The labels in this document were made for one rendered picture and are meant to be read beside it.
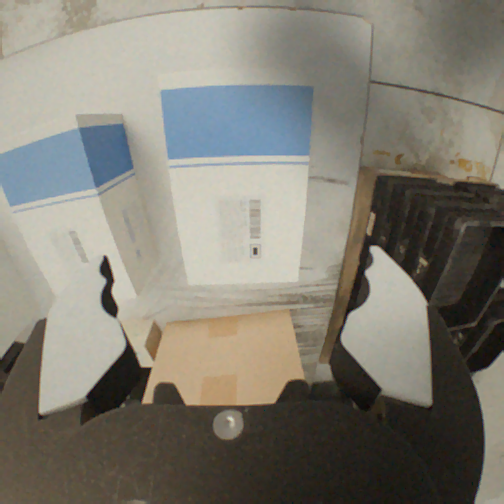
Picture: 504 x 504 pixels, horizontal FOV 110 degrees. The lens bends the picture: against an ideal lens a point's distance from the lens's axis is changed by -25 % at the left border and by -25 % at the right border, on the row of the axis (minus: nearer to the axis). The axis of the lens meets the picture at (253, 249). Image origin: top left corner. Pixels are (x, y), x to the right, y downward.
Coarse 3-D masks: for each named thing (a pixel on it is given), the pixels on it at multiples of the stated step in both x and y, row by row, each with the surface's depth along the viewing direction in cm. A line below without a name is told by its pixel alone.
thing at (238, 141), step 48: (192, 96) 16; (240, 96) 16; (288, 96) 17; (192, 144) 18; (240, 144) 18; (288, 144) 18; (192, 192) 20; (240, 192) 20; (288, 192) 21; (192, 240) 23; (240, 240) 23; (288, 240) 23
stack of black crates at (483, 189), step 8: (456, 184) 84; (464, 184) 82; (472, 184) 83; (480, 184) 84; (488, 184) 84; (464, 192) 80; (472, 192) 75; (480, 192) 73; (488, 192) 73; (496, 192) 74; (480, 200) 72; (488, 200) 68; (496, 200) 65
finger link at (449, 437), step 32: (448, 352) 5; (448, 384) 5; (384, 416) 4; (416, 416) 4; (448, 416) 4; (480, 416) 4; (416, 448) 4; (448, 448) 3; (480, 448) 3; (448, 480) 3; (480, 480) 3
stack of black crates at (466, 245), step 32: (384, 192) 80; (416, 192) 63; (448, 192) 65; (384, 224) 80; (416, 224) 63; (448, 224) 51; (480, 224) 45; (416, 256) 62; (448, 256) 50; (480, 256) 63; (448, 288) 69; (480, 288) 63; (448, 320) 67
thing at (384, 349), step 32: (384, 256) 10; (384, 288) 8; (416, 288) 8; (352, 320) 7; (384, 320) 7; (416, 320) 7; (352, 352) 6; (384, 352) 6; (416, 352) 6; (352, 384) 6; (384, 384) 5; (416, 384) 5
